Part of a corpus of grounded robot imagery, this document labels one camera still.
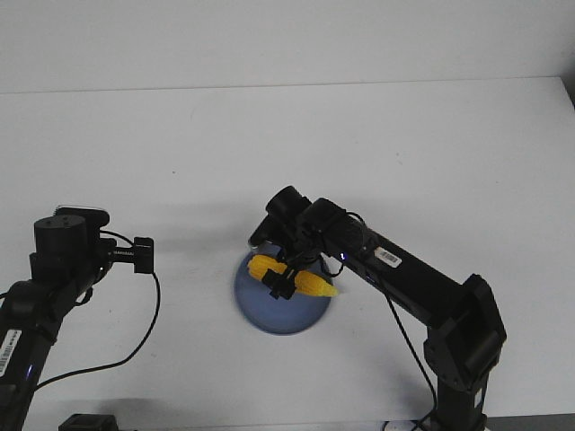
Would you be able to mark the white object at table edge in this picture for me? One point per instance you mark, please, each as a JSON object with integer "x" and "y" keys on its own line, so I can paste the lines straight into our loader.
{"x": 398, "y": 425}

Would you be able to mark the blue round plate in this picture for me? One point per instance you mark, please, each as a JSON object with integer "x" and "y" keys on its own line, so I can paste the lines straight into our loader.
{"x": 274, "y": 316}

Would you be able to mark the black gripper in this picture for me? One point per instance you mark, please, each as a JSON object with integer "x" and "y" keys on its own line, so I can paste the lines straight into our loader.
{"x": 70, "y": 247}
{"x": 280, "y": 228}

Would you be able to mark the black device at table edge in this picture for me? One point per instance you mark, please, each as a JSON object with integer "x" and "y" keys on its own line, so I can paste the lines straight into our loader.
{"x": 89, "y": 422}

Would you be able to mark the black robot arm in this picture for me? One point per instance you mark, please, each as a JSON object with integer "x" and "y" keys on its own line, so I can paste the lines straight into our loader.
{"x": 465, "y": 332}
{"x": 32, "y": 313}

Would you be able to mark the yellow corn cob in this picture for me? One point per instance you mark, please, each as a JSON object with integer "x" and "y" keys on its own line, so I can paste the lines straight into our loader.
{"x": 284, "y": 281}

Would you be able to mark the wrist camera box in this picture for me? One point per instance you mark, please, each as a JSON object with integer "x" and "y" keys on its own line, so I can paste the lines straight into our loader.
{"x": 95, "y": 218}

